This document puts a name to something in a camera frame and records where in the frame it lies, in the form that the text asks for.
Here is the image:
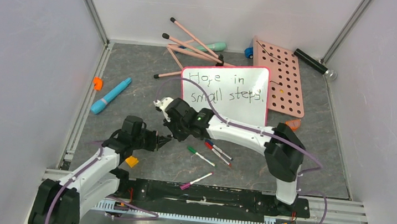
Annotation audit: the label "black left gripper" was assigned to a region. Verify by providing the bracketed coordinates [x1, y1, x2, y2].
[131, 127, 172, 153]

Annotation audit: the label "pink framed whiteboard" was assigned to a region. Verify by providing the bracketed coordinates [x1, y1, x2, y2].
[181, 66, 270, 126]

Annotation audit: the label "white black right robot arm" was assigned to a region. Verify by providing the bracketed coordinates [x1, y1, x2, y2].
[154, 97, 306, 215]

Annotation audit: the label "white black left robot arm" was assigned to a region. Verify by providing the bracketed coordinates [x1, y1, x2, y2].
[28, 116, 172, 224]

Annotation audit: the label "green whiteboard marker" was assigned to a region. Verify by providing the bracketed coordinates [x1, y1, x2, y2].
[187, 146, 216, 167]

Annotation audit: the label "blue whiteboard marker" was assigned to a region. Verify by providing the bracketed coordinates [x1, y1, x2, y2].
[205, 139, 233, 161]

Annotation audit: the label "red whiteboard marker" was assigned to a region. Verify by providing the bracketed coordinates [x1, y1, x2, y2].
[204, 142, 231, 167]

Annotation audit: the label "purple whiteboard marker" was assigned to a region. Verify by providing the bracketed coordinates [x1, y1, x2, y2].
[179, 172, 214, 190]

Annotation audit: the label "yellow orange wedge block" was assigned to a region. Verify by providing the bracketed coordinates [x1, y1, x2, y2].
[124, 155, 139, 168]

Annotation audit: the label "blue toy marker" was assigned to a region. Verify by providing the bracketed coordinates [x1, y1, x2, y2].
[90, 77, 132, 114]

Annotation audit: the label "pink easel legs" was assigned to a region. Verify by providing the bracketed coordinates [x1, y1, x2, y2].
[153, 17, 235, 79]

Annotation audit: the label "teal green toy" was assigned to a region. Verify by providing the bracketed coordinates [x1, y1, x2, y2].
[185, 40, 227, 55]

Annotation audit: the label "orange plastic piece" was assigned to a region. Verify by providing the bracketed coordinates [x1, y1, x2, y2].
[92, 77, 104, 91]

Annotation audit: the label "blue toy car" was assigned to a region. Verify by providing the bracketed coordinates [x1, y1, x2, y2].
[244, 47, 254, 59]

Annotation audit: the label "pink perforated board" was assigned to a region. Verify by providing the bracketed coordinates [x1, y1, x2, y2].
[252, 36, 305, 118]

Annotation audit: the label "orange round object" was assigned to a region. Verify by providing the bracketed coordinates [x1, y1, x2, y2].
[285, 118, 302, 131]

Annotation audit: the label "black flashlight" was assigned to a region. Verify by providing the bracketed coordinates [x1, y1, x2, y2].
[294, 48, 337, 81]

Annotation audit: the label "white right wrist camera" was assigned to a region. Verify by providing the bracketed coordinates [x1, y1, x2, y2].
[153, 97, 174, 121]

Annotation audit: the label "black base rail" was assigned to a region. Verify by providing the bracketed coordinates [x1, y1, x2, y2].
[113, 179, 311, 222]

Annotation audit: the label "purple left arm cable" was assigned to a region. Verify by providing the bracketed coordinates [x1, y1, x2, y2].
[43, 136, 167, 224]

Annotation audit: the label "white cable comb strip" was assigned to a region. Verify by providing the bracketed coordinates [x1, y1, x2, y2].
[91, 199, 276, 224]

